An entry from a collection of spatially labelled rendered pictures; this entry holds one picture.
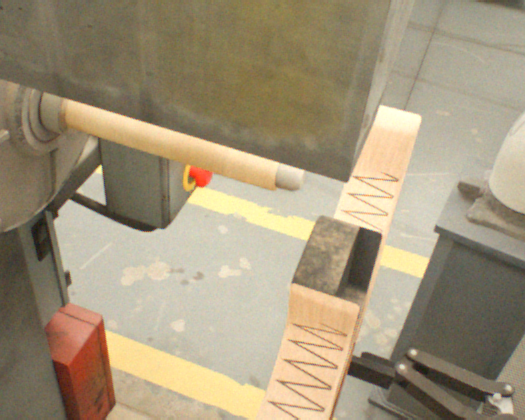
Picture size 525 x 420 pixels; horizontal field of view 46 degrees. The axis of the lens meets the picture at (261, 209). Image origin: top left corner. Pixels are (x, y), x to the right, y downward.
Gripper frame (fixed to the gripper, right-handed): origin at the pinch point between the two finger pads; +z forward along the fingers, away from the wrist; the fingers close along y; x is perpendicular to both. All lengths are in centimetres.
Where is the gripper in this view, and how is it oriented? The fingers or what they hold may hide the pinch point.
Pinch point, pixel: (338, 401)
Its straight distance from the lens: 58.6
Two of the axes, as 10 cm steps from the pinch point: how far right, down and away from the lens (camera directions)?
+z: -9.3, -2.9, 2.1
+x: 0.1, -6.2, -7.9
